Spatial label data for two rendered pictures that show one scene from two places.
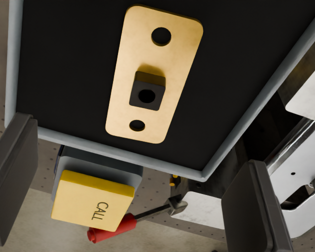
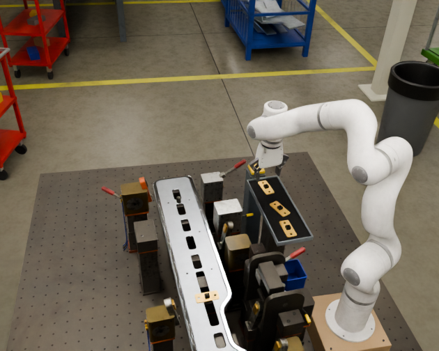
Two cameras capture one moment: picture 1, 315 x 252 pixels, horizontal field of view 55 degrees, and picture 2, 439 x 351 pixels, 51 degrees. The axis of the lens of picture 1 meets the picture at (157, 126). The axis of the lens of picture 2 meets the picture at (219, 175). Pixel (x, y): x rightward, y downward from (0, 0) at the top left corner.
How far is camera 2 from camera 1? 1.75 m
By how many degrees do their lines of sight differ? 27
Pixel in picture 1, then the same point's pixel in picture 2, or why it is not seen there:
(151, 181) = not seen: hidden behind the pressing
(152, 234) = (94, 147)
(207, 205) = (214, 178)
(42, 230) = (185, 119)
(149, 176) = not seen: hidden behind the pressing
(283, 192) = (183, 193)
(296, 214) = (168, 189)
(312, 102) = (234, 201)
